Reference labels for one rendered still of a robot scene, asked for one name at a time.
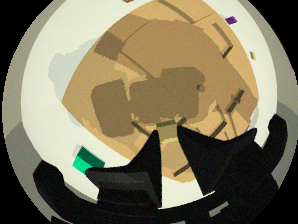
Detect small purple block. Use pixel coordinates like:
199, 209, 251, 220
225, 16, 237, 26

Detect green rectangular block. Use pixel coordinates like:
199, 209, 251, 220
73, 147, 106, 173

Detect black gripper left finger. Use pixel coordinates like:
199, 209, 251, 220
84, 129, 162, 208

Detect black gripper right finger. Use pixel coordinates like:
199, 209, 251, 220
177, 125, 257, 196

